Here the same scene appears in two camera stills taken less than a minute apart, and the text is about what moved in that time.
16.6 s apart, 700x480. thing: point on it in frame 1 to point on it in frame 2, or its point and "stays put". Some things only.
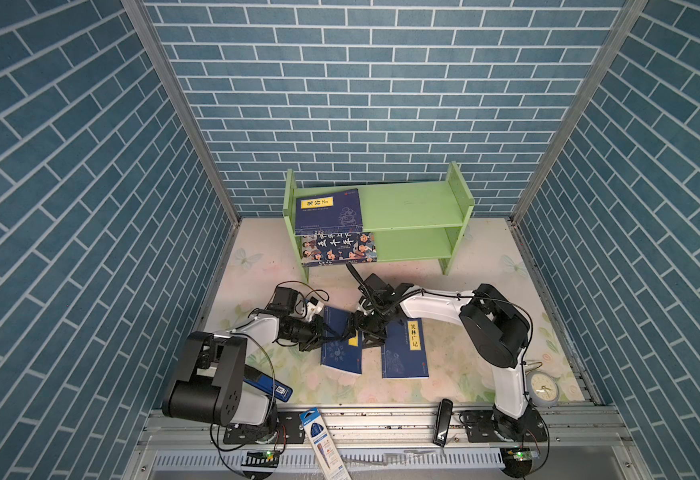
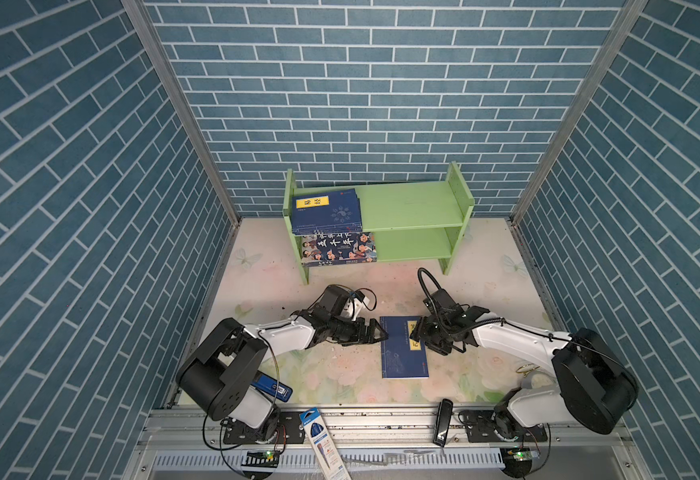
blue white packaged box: x=330 y=461 stays put
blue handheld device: x=266 y=383 stays put
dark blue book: x=344 y=354 to x=336 y=211
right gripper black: x=354 y=317 to x=419 y=331
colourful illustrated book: x=338 y=248 stays put
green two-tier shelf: x=412 y=221 stays put
